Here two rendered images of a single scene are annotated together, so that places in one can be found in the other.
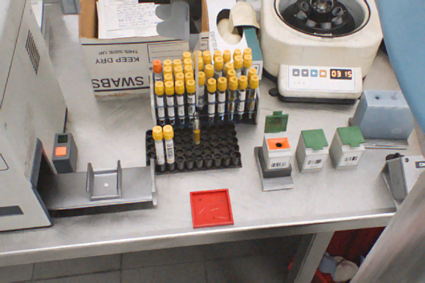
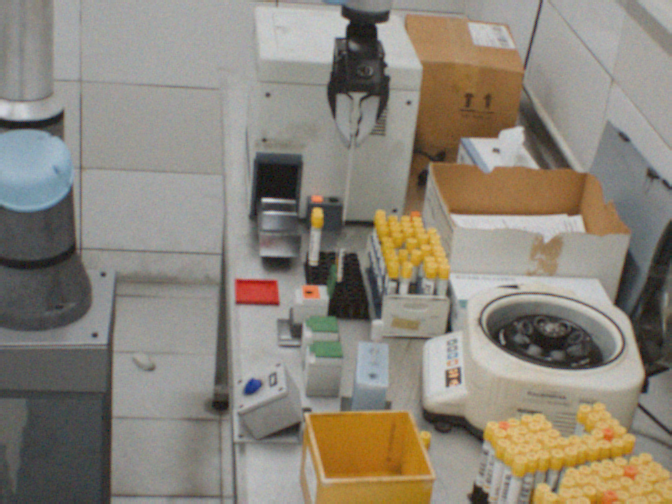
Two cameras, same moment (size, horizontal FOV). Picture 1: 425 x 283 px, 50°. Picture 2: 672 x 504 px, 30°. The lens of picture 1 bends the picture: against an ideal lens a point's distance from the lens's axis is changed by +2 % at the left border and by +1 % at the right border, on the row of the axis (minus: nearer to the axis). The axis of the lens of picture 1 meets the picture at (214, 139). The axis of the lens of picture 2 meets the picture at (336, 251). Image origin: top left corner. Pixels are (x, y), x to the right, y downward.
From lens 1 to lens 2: 1.78 m
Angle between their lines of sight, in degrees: 69
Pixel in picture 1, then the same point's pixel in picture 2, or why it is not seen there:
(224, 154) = not seen: hidden behind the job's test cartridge
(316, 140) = (319, 323)
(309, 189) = (275, 356)
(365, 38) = (488, 356)
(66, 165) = (307, 209)
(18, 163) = (256, 127)
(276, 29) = (495, 292)
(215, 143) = (338, 293)
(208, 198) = (269, 292)
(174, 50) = (443, 229)
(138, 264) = not seen: outside the picture
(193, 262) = not seen: outside the picture
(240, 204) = (259, 310)
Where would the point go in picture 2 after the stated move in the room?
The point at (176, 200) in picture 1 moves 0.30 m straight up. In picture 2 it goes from (269, 276) to (283, 102)
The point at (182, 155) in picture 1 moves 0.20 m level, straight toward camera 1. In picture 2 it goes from (320, 270) to (194, 263)
